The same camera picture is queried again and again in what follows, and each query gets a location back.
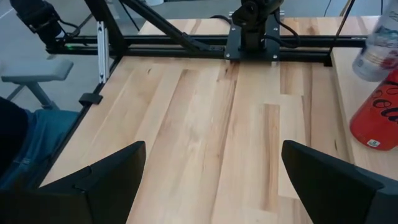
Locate black frame bracket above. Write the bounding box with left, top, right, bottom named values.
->
left=78, top=92, right=103, bottom=106

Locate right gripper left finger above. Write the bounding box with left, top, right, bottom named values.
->
left=0, top=140, right=147, bottom=224

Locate black metal table frame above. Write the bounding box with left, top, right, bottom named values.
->
left=18, top=0, right=368, bottom=190

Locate white Celsius Arctic Vibe can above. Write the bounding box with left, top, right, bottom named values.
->
left=351, top=0, right=398, bottom=83

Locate silver aluminium extrusion bar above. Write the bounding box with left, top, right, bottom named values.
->
left=96, top=21, right=110, bottom=84

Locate person's leg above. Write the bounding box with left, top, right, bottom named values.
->
left=0, top=108, right=80, bottom=190

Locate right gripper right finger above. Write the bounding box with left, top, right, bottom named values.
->
left=280, top=139, right=398, bottom=224

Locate red Coca-Cola can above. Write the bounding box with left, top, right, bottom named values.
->
left=349, top=68, right=398, bottom=152

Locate grey stool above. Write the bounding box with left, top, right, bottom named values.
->
left=1, top=58, right=75, bottom=110

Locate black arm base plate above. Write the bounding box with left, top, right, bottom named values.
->
left=223, top=23, right=281, bottom=60

